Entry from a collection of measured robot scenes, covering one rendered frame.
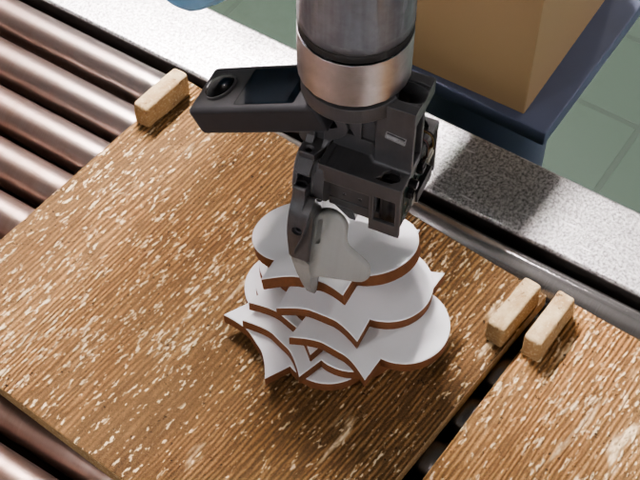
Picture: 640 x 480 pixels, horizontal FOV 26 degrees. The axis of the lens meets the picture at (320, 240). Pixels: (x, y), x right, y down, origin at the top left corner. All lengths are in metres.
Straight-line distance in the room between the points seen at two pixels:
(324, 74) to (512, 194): 0.45
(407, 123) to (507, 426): 0.32
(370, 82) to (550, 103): 0.57
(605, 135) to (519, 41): 1.24
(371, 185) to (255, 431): 0.27
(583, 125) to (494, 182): 1.30
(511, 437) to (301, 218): 0.27
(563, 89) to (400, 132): 0.54
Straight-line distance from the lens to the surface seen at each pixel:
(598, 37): 1.49
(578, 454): 1.12
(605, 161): 2.53
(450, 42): 1.39
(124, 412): 1.13
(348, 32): 0.84
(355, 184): 0.94
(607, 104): 2.63
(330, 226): 0.99
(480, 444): 1.11
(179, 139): 1.29
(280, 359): 1.12
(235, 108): 0.96
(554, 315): 1.15
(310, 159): 0.95
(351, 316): 1.08
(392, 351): 1.08
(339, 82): 0.87
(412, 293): 1.10
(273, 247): 1.09
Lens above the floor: 1.91
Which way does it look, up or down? 54 degrees down
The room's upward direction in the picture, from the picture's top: straight up
